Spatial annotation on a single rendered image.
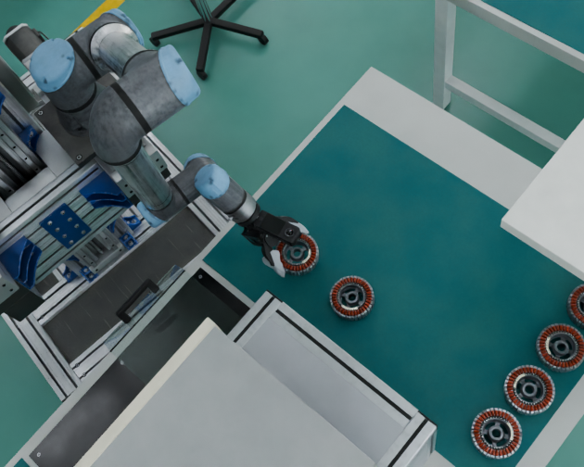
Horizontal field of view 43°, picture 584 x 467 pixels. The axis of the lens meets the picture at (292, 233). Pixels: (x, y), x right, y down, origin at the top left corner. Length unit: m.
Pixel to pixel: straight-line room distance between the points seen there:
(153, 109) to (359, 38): 1.92
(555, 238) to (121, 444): 0.88
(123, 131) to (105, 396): 0.80
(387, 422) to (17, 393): 1.82
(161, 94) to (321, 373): 0.63
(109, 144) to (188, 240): 1.25
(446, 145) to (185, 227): 1.06
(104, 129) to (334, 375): 0.65
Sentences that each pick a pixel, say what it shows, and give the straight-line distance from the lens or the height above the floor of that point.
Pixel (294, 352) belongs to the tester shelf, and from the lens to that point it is 1.50.
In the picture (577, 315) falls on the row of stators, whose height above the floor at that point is 0.79.
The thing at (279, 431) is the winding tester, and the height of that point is 1.32.
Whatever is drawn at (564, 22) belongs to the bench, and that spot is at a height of 0.75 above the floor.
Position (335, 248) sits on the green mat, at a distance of 1.96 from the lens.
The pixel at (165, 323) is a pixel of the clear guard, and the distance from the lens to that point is 1.64.
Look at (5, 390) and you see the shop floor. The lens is 3.02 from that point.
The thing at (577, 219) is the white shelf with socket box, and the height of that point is 1.20.
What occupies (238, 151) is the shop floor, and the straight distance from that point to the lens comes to 3.03.
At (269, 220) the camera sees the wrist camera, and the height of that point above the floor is 0.96.
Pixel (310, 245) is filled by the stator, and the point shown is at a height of 0.83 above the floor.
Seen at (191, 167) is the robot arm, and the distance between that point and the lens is 1.80.
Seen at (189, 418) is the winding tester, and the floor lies 1.32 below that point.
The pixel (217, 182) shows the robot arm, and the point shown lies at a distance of 1.69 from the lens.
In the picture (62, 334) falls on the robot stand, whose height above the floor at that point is 0.21.
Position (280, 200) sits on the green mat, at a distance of 2.04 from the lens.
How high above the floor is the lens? 2.55
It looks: 65 degrees down
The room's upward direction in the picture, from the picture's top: 22 degrees counter-clockwise
